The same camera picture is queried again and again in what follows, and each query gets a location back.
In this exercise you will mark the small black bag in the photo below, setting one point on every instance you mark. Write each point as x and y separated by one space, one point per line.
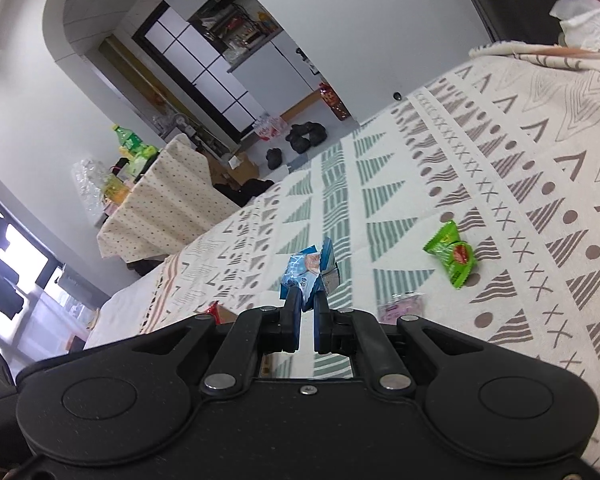
274 158

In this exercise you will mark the purple snack packet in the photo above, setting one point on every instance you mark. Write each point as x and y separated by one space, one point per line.
397 307

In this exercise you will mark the cluttered wall shelf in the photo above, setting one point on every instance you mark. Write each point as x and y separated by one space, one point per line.
235 30

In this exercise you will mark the light blue snack packet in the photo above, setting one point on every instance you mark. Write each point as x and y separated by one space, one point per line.
305 270

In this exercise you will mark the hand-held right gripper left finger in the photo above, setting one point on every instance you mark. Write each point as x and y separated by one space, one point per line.
294 321

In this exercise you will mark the green plastic bottle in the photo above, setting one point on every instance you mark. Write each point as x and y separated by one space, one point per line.
130 140

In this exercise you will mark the red paper decoration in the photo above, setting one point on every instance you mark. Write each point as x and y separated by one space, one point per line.
333 101

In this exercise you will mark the clear plastic bags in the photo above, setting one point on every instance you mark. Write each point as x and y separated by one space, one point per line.
90 180

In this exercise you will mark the large black bag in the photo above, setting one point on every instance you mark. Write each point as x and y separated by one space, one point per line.
306 136

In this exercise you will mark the black-framed glass door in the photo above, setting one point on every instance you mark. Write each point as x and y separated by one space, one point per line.
200 65

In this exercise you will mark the red snack packet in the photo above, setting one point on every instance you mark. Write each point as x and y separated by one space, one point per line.
212 308

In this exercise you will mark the white crumpled cloth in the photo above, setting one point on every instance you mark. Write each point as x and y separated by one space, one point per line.
585 22

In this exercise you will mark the bright window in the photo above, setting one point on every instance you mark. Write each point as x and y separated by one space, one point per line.
25 260

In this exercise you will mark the cardboard boxes on floor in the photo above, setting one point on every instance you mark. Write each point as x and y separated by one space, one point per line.
237 165

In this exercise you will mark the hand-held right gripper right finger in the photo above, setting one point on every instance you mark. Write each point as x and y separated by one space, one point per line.
321 321

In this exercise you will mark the green snack packet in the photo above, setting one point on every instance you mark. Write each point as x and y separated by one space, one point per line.
450 255

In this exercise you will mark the red and white plastic bag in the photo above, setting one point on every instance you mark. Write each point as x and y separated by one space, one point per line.
270 127

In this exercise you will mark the patterned cream blanket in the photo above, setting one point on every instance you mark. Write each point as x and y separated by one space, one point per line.
480 160

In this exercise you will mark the table with dotted cloth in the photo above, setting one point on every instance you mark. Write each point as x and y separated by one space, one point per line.
170 195

